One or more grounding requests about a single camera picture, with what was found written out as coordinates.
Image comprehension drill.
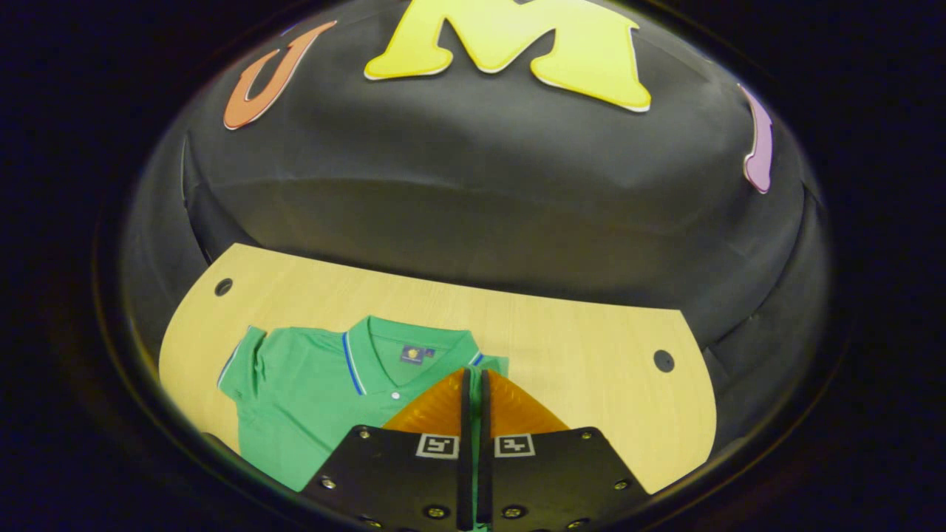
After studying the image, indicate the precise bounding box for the green T-shirt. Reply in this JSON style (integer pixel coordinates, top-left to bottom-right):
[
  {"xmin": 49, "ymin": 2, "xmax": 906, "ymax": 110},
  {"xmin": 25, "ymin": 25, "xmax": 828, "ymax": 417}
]
[{"xmin": 217, "ymin": 316, "xmax": 511, "ymax": 492}]

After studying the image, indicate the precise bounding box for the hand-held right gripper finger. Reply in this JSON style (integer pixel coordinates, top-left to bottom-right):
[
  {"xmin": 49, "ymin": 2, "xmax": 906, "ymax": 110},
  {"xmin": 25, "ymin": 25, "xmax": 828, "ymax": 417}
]
[
  {"xmin": 477, "ymin": 367, "xmax": 655, "ymax": 532},
  {"xmin": 299, "ymin": 367, "xmax": 474, "ymax": 532}
]

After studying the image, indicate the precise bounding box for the black backdrop cloth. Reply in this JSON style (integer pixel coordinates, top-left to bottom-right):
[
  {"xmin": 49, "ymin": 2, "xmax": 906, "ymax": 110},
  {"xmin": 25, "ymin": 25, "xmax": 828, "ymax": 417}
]
[{"xmin": 122, "ymin": 0, "xmax": 832, "ymax": 474}]

